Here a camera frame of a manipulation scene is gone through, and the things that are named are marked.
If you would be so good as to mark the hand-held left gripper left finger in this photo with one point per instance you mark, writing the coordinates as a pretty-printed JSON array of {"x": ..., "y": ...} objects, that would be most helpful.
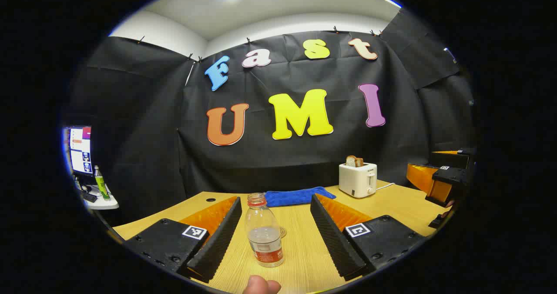
[{"x": 217, "y": 242}]

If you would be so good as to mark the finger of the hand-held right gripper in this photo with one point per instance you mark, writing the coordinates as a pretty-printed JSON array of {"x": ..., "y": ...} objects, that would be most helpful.
[
  {"x": 422, "y": 177},
  {"x": 452, "y": 159}
]

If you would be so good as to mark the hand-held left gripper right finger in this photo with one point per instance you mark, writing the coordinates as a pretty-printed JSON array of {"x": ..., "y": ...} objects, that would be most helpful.
[{"x": 333, "y": 237}]

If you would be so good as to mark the clear plastic water bottle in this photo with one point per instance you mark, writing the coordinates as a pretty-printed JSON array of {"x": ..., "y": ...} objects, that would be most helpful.
[{"x": 264, "y": 233}]

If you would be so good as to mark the round brown coaster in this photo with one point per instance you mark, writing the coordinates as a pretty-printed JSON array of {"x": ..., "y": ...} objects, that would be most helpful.
[{"x": 283, "y": 232}]

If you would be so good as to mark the green drink bottle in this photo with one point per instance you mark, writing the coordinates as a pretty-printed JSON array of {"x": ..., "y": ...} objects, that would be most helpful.
[{"x": 102, "y": 185}]

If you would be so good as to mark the blue towel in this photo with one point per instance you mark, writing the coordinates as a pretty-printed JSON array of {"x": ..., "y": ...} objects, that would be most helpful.
[{"x": 296, "y": 196}]

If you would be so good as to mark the white toaster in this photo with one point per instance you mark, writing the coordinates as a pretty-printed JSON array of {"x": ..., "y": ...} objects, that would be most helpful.
[{"x": 357, "y": 180}]

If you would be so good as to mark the bread slices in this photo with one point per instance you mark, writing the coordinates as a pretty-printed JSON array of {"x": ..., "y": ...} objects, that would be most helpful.
[{"x": 354, "y": 161}]

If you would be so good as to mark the white side table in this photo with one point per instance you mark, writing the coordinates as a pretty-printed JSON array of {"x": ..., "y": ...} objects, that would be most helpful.
[{"x": 104, "y": 202}]

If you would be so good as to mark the black keyboard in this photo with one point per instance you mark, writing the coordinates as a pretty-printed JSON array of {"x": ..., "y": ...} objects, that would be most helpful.
[{"x": 89, "y": 196}]

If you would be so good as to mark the computer monitor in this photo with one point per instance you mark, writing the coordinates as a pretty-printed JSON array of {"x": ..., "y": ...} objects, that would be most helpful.
[{"x": 81, "y": 150}]

